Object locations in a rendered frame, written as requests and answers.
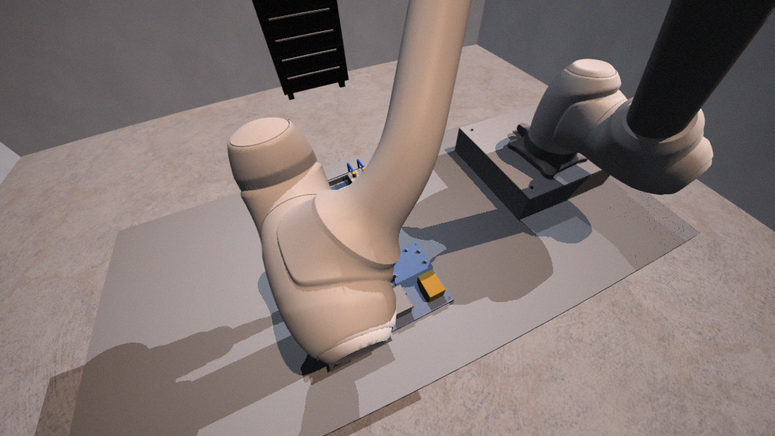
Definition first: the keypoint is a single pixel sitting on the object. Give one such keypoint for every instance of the yellow rectangular block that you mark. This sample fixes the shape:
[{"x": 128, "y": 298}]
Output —
[{"x": 430, "y": 285}]

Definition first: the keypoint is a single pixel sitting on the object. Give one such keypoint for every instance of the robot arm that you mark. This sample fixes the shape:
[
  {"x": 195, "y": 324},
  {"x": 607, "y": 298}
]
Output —
[{"x": 329, "y": 255}]

